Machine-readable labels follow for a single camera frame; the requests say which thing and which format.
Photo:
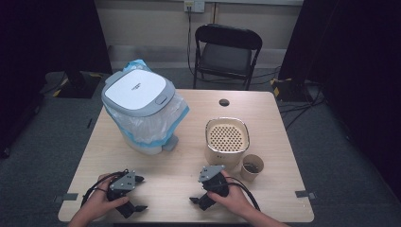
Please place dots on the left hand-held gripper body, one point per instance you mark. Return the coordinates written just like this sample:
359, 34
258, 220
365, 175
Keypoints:
123, 182

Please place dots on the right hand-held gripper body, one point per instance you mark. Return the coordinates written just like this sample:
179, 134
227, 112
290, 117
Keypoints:
212, 176

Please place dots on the brown paper cup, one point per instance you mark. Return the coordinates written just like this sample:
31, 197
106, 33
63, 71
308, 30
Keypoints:
247, 176

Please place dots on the beige strainer container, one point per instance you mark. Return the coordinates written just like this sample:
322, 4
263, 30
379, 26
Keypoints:
227, 138

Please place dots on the person's right hand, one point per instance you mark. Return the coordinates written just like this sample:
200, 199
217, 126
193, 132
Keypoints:
233, 197

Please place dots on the person's left hand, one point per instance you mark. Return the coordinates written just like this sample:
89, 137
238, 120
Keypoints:
97, 201

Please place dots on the white lidded trash bin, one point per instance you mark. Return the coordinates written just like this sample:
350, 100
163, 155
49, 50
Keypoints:
148, 126

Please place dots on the white pedal trash can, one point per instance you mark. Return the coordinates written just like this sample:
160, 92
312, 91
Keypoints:
135, 89

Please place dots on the black yellow striped stand base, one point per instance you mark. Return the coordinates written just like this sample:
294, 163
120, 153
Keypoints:
290, 90

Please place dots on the black folding chair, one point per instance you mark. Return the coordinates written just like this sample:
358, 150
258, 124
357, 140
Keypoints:
225, 56

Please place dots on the black curtain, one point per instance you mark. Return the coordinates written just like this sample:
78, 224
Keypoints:
356, 63
47, 38

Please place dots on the white wall socket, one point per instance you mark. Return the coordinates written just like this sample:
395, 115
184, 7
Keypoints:
195, 5

